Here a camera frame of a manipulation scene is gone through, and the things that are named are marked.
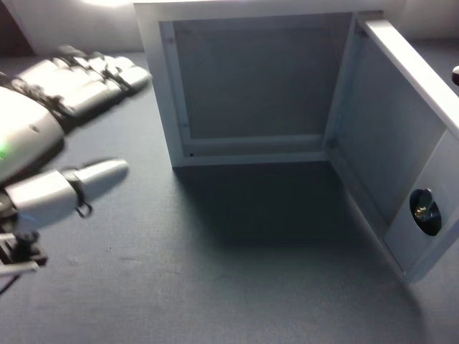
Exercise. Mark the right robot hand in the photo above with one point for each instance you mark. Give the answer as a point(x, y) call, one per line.
point(456, 76)

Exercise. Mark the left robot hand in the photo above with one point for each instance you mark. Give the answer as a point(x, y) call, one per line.
point(32, 118)

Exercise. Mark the white cabinet door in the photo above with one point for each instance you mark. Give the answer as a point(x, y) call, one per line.
point(387, 136)

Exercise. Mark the black round door lock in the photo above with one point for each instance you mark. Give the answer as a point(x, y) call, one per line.
point(426, 212)

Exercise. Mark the white cabinet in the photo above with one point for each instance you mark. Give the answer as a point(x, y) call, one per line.
point(251, 79)

